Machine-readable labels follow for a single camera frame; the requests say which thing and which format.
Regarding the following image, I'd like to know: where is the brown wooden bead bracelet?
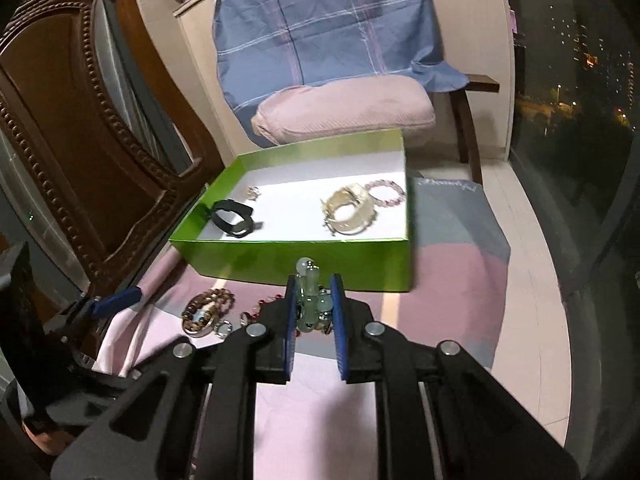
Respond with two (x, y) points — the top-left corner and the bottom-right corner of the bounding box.
(180, 287), (237, 337)

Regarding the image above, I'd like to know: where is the blue plaid cloth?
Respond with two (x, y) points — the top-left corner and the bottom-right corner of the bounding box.
(213, 0), (469, 148)

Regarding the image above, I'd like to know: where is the pink cushion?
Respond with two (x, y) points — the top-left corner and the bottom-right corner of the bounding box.
(250, 75), (436, 145)

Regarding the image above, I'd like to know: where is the rhinestone ring brooch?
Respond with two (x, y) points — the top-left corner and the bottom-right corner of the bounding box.
(214, 320), (234, 339)

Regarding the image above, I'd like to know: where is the silver bangle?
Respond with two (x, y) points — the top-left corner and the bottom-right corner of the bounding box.
(181, 304), (220, 338)

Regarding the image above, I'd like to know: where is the carved wooden chair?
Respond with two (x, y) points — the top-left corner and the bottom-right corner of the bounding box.
(1, 0), (224, 297)

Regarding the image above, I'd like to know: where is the pink striped bed sheet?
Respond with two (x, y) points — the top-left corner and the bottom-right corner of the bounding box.
(96, 177), (511, 479)

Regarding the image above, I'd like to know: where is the pink bead bracelet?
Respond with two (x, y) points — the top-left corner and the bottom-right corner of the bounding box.
(363, 180), (407, 207)

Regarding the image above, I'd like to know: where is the cream white wristwatch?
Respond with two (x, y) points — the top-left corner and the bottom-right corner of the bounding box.
(322, 184), (376, 235)

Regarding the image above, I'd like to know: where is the green cardboard box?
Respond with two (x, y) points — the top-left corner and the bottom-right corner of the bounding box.
(170, 130), (412, 292)

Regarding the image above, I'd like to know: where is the wooden armchair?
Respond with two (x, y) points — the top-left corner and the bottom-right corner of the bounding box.
(428, 74), (500, 185)

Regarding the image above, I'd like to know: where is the black wristband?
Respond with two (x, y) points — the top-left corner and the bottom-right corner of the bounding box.
(209, 198), (262, 238)

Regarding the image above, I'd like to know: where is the red and jade bead bracelet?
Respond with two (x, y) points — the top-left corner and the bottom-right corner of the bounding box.
(240, 256), (335, 336)

